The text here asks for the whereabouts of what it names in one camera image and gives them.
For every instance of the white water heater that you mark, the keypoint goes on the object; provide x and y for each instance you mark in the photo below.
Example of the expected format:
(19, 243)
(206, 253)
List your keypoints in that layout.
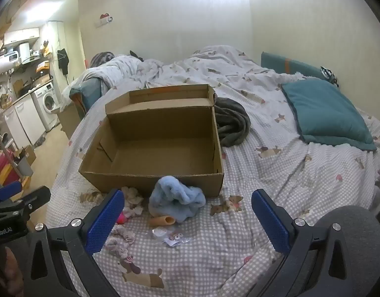
(5, 61)

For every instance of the light blue fluffy cloth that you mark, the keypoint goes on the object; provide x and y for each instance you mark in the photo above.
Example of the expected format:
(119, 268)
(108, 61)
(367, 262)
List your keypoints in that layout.
(177, 195)

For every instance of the grey bin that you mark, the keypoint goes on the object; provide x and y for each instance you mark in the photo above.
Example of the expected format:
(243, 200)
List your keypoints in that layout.
(24, 165)

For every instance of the beige bedside box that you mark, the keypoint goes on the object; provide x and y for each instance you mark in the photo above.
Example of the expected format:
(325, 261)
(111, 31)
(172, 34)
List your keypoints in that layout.
(67, 120)

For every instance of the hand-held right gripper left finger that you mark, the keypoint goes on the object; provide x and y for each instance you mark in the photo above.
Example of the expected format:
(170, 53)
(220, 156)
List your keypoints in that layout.
(106, 222)

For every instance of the white fluffy scrunchie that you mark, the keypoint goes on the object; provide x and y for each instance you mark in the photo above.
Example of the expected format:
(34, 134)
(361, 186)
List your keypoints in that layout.
(132, 195)

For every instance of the checked printed duvet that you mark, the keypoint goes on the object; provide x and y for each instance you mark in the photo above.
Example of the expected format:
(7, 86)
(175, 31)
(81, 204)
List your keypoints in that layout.
(239, 176)

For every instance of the red fabric panel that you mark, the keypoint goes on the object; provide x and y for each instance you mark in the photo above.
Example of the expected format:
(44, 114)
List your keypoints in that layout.
(2, 168)

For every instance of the white washing machine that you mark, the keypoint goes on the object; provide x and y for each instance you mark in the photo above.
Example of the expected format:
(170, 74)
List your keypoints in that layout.
(47, 103)

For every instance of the pale pink scrunchie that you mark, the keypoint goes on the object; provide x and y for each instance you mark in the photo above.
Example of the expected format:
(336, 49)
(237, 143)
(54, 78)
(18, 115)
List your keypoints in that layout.
(123, 238)

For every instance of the grey striped cloth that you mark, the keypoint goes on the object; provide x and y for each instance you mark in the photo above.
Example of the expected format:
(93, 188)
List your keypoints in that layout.
(101, 58)

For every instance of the white kitchen cabinet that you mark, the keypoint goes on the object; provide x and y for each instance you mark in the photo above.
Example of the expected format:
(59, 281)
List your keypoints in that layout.
(22, 120)

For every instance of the brown cardboard box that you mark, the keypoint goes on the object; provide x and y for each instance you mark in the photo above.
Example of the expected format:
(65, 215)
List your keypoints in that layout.
(165, 148)

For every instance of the person's left hand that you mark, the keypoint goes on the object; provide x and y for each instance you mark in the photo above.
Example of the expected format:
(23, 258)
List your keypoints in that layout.
(5, 272)

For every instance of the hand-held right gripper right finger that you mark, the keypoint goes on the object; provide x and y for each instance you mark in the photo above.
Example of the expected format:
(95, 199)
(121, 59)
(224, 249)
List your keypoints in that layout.
(270, 222)

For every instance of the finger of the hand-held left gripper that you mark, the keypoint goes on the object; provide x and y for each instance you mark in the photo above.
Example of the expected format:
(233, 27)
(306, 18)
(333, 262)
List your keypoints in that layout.
(9, 191)
(32, 198)

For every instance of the grey blanket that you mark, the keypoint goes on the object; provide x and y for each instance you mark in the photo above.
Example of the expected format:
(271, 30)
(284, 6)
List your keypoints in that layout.
(233, 120)

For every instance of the black hanging bag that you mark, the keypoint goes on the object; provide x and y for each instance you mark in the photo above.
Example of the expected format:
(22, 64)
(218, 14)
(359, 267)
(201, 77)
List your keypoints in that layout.
(63, 60)

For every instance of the white frilly scrunchie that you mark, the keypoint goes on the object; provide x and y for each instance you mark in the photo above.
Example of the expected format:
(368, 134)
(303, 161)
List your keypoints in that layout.
(135, 211)

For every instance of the small black cloth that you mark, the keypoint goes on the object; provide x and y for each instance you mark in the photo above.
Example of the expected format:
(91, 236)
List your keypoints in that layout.
(135, 55)

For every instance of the plain teal pillow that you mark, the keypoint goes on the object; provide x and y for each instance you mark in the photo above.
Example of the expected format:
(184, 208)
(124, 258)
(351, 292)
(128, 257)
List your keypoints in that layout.
(326, 114)

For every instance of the teal pillow with orange stripe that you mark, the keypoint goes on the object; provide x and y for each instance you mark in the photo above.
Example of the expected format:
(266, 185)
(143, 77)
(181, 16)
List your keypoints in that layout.
(279, 65)

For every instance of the white wall cabinet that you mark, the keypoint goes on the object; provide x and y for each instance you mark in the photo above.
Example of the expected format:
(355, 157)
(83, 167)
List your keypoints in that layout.
(22, 35)

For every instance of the clear plastic bag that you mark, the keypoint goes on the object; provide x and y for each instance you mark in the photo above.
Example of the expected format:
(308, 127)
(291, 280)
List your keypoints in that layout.
(174, 238)

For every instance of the black and white patterned cloth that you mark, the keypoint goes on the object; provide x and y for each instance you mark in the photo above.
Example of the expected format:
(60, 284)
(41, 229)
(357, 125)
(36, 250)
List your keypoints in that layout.
(328, 75)

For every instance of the beige foam sponge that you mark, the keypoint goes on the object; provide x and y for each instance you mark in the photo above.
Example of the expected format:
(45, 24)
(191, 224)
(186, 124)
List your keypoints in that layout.
(162, 220)

